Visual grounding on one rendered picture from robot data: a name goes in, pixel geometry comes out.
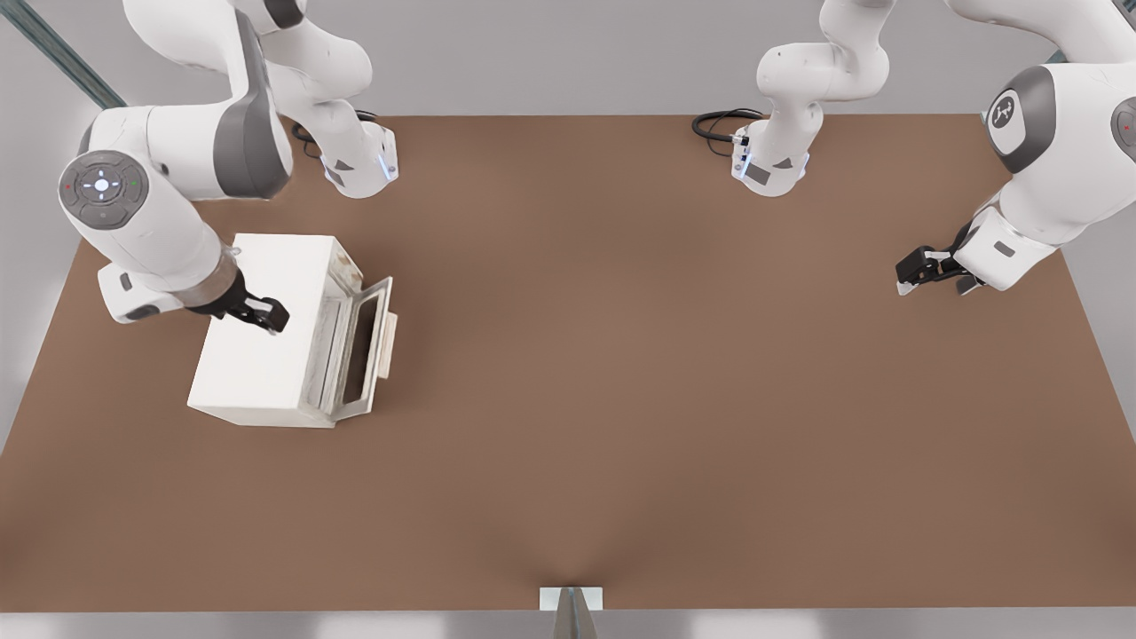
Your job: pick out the white oven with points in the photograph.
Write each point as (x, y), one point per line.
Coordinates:
(262, 364)

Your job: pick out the white oven door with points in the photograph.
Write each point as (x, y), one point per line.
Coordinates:
(374, 348)

